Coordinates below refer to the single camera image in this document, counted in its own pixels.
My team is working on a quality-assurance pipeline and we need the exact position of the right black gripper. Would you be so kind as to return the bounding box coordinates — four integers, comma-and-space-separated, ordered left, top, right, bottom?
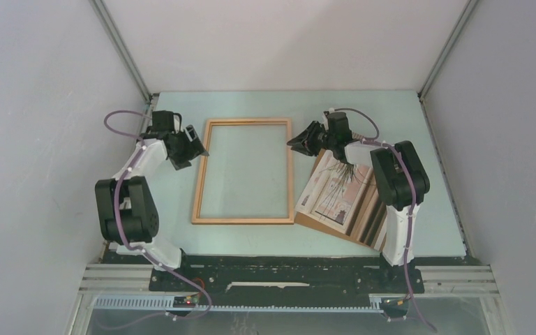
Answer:
287, 121, 336, 157

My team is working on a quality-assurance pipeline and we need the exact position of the wooden picture frame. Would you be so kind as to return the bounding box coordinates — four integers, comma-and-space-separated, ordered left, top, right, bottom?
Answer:
192, 117, 295, 225

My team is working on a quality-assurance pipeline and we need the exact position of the plant photo print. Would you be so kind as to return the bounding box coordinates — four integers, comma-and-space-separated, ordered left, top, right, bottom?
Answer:
295, 150, 389, 253

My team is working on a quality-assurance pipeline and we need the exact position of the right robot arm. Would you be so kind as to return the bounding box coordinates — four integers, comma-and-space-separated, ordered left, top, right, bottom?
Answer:
287, 108, 430, 292

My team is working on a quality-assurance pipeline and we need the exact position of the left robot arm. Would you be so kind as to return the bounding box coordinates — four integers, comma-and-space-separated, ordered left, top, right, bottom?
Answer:
94, 110, 208, 291

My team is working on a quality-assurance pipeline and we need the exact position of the brown backing board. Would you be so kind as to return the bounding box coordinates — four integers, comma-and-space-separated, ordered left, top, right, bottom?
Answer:
293, 134, 389, 253

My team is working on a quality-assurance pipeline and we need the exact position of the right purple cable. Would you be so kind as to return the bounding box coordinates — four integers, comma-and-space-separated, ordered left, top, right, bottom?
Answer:
332, 107, 438, 334

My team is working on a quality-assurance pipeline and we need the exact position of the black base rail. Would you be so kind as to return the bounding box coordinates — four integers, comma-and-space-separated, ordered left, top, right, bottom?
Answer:
149, 256, 425, 307

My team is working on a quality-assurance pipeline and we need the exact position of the left aluminium corner post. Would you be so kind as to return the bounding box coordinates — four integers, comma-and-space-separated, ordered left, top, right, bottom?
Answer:
89, 0, 153, 104

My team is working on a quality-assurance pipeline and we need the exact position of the aluminium corner post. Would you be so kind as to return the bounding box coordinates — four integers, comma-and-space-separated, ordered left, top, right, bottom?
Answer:
418, 0, 480, 102
89, 0, 153, 104

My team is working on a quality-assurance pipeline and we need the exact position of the grey slotted cable duct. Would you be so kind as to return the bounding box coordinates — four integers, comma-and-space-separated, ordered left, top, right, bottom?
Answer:
92, 295, 382, 313

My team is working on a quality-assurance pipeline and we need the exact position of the right aluminium corner post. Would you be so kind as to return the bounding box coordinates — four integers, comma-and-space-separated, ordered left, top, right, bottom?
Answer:
418, 0, 480, 102

